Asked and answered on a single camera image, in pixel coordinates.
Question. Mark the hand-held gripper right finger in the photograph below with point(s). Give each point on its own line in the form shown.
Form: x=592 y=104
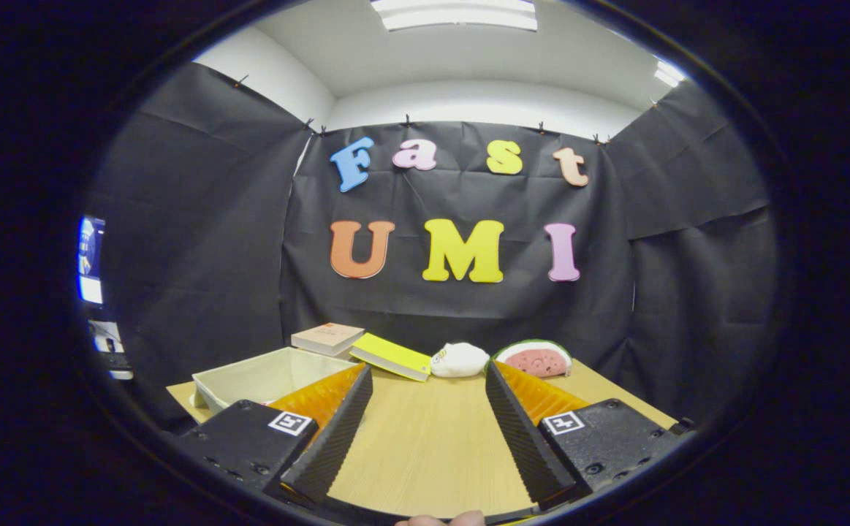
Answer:
x=523 y=438

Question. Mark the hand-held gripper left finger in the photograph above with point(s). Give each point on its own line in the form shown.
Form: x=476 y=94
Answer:
x=337 y=438

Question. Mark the watermelon slice plush toy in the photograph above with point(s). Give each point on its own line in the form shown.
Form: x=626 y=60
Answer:
x=538 y=361

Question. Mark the yellow cover book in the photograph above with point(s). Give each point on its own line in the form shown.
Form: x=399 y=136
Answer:
x=388 y=352

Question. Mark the white plush toy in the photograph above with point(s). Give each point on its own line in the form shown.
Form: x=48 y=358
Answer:
x=461 y=359

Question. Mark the beige cover book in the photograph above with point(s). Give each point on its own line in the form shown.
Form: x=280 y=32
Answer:
x=326 y=337

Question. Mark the black backdrop cloth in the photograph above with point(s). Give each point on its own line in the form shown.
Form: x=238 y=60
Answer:
x=468 y=314

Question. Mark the computer monitor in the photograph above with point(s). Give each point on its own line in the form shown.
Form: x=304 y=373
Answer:
x=90 y=256

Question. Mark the ceiling light panel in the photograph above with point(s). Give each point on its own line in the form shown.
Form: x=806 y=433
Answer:
x=669 y=73
x=454 y=14

